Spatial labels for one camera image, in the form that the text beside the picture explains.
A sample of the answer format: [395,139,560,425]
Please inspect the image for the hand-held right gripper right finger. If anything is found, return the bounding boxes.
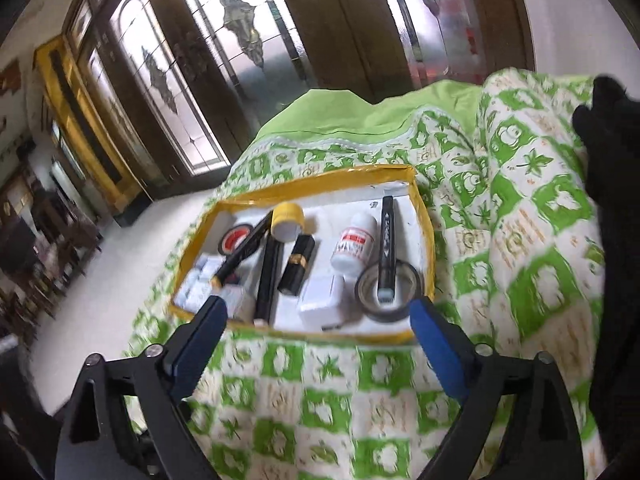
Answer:
[409,296,586,480]

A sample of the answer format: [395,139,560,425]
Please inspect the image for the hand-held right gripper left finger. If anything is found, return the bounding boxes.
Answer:
[52,295,229,480]

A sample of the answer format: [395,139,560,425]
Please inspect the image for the blue and white medicine box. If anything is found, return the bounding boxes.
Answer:
[177,270,213,311]

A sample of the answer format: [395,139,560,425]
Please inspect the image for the grey medicine box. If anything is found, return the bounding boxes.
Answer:
[220,280,257,322]

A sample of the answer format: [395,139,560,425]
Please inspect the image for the black tape roll beige core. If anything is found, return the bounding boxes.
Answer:
[355,261,425,323]

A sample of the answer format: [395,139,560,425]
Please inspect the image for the black marker white end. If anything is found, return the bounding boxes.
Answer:
[254,237,284,328]

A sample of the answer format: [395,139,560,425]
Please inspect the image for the black pen with gold tip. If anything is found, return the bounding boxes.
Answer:
[212,210,275,288]

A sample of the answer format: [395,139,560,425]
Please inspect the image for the black tape roll red core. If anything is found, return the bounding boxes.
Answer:
[217,222,254,257]

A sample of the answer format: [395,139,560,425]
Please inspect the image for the black marker grey end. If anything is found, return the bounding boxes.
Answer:
[380,196,397,306]

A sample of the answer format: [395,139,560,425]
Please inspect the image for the white charger plug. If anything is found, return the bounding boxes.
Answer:
[298,275,346,332]

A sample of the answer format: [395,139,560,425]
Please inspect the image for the black lipstick tube gold band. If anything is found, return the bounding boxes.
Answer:
[277,234,316,297]

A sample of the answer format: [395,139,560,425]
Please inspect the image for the white pill bottle red label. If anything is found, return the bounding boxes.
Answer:
[331,212,377,278]

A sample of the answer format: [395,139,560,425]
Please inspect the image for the yellow tape roll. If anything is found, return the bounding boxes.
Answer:
[270,202,305,241]

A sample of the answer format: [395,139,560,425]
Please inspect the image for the white tray with yellow tape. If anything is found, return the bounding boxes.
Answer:
[170,164,435,346]

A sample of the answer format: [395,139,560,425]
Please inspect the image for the green printed blanket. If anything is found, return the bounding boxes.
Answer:
[125,70,611,480]

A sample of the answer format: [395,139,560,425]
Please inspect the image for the dark wooden furniture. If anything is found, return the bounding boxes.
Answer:
[0,160,106,341]

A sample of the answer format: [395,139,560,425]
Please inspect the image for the black cloth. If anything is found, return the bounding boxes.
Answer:
[572,75,640,480]

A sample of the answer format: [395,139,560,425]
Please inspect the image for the gold framed cabinet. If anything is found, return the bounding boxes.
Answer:
[34,35,151,226]

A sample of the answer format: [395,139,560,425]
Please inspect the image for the leaded glass wooden door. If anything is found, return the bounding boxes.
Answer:
[65,0,311,186]

